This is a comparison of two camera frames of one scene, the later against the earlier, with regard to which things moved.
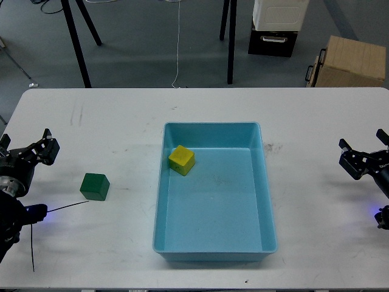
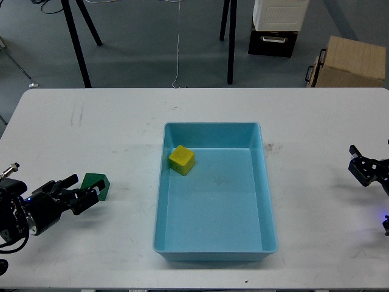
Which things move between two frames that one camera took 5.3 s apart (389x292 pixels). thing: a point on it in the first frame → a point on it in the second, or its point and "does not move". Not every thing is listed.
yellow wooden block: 182,159 does not move
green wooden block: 95,186 does not move
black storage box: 277,43 does not move
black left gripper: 17,165 → 45,205
